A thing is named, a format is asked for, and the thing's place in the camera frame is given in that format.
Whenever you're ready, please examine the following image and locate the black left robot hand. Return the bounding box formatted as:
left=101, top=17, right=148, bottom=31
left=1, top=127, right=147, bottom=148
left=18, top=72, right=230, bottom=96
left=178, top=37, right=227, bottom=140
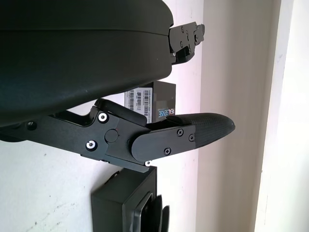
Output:
left=0, top=0, right=235, bottom=174

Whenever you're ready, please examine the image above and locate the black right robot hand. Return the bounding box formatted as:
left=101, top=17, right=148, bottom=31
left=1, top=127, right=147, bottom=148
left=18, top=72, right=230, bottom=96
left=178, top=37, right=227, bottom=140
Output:
left=154, top=194, right=171, bottom=232

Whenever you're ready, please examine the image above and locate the black RealSense box lid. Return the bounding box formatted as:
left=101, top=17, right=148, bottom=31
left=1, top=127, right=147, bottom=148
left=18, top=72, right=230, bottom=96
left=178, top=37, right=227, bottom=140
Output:
left=124, top=81, right=177, bottom=126

